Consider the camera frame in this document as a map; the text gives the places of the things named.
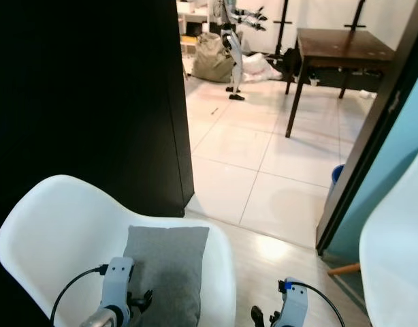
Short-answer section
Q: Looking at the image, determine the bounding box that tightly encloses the grey pillow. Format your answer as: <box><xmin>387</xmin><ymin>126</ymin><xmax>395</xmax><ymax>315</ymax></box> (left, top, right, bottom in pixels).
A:
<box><xmin>123</xmin><ymin>225</ymin><xmax>210</xmax><ymax>327</ymax></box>

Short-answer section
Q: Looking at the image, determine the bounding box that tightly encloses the white plastic chair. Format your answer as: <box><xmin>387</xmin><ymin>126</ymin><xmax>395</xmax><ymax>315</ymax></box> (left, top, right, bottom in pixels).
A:
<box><xmin>0</xmin><ymin>175</ymin><xmax>237</xmax><ymax>327</ymax></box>
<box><xmin>328</xmin><ymin>144</ymin><xmax>418</xmax><ymax>327</ymax></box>

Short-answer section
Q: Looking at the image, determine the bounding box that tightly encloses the blue bin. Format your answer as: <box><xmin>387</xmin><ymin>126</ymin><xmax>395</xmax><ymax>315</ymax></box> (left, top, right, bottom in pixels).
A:
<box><xmin>330</xmin><ymin>163</ymin><xmax>346</xmax><ymax>202</ymax></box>

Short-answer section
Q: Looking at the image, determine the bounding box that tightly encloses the white plastic bag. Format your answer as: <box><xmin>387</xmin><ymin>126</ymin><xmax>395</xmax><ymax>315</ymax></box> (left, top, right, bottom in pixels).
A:
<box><xmin>242</xmin><ymin>52</ymin><xmax>285</xmax><ymax>81</ymax></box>

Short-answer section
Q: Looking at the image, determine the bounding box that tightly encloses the olive green bag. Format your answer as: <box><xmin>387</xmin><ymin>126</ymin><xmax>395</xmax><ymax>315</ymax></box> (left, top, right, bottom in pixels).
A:
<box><xmin>192</xmin><ymin>32</ymin><xmax>236</xmax><ymax>84</ymax></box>

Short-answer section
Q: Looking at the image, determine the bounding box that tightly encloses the black bag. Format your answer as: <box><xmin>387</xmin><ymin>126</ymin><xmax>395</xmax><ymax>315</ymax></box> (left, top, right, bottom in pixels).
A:
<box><xmin>283</xmin><ymin>49</ymin><xmax>300</xmax><ymax>74</ymax></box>

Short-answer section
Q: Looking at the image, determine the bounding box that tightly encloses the white humanoid robot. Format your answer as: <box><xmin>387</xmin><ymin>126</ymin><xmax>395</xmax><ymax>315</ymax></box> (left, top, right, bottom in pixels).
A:
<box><xmin>211</xmin><ymin>0</ymin><xmax>269</xmax><ymax>102</ymax></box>

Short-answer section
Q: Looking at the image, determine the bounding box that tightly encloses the dark wooden table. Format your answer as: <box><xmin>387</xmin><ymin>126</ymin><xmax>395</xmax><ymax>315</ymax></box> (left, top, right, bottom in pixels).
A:
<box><xmin>285</xmin><ymin>27</ymin><xmax>398</xmax><ymax>138</ymax></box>

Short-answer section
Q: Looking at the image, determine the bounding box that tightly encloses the white shelf unit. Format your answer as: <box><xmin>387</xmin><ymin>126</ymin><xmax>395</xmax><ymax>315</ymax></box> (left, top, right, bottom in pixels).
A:
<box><xmin>176</xmin><ymin>0</ymin><xmax>213</xmax><ymax>38</ymax></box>

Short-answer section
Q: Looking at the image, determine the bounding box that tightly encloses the black stand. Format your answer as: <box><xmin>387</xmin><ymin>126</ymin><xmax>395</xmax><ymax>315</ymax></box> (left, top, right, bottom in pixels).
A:
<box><xmin>345</xmin><ymin>0</ymin><xmax>368</xmax><ymax>31</ymax></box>
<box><xmin>276</xmin><ymin>0</ymin><xmax>295</xmax><ymax>59</ymax></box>

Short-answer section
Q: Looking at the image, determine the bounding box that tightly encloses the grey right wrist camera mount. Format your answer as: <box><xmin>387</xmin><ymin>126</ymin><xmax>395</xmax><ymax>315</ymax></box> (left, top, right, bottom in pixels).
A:
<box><xmin>279</xmin><ymin>277</ymin><xmax>309</xmax><ymax>327</ymax></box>

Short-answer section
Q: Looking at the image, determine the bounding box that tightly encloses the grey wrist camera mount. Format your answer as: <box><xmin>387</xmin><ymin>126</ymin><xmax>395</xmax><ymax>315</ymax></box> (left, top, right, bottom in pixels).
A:
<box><xmin>279</xmin><ymin>277</ymin><xmax>309</xmax><ymax>327</ymax></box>
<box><xmin>100</xmin><ymin>257</ymin><xmax>135</xmax><ymax>321</ymax></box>

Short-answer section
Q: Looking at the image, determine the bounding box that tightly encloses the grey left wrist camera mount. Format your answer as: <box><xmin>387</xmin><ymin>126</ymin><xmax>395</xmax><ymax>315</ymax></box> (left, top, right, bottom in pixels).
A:
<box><xmin>100</xmin><ymin>257</ymin><xmax>135</xmax><ymax>321</ymax></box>

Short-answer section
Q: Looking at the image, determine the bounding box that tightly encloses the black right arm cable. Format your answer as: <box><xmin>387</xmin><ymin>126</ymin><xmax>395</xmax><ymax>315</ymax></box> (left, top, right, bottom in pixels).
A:
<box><xmin>278</xmin><ymin>278</ymin><xmax>347</xmax><ymax>327</ymax></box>

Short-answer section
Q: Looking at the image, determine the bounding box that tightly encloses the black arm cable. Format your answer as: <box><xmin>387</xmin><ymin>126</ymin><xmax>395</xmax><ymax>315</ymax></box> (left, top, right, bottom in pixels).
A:
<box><xmin>50</xmin><ymin>264</ymin><xmax>108</xmax><ymax>327</ymax></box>
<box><xmin>278</xmin><ymin>278</ymin><xmax>347</xmax><ymax>327</ymax></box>

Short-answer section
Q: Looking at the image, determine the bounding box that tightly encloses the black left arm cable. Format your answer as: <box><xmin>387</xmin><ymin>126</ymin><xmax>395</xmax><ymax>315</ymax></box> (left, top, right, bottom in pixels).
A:
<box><xmin>50</xmin><ymin>264</ymin><xmax>108</xmax><ymax>327</ymax></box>

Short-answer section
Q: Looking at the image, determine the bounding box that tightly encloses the dark door frame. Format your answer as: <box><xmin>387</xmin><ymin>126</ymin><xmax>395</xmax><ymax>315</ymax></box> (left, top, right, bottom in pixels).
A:
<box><xmin>316</xmin><ymin>0</ymin><xmax>418</xmax><ymax>256</ymax></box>

